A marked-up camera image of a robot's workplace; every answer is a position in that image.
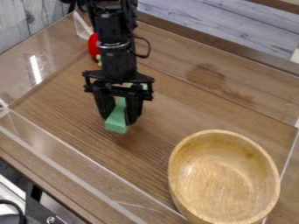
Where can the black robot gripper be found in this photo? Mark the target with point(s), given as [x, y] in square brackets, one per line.
[120, 79]

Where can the green rectangular block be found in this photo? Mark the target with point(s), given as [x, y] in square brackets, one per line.
[117, 120]

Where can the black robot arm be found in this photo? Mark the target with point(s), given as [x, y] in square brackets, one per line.
[114, 21]

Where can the brown wooden bowl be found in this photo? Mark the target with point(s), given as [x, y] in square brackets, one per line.
[224, 179]

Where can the red toy strawberry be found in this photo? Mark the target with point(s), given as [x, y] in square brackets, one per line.
[94, 49]

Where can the clear acrylic tray enclosure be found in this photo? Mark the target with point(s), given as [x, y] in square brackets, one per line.
[110, 176]

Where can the black metal table frame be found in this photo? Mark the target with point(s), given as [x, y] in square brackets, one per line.
[37, 213]

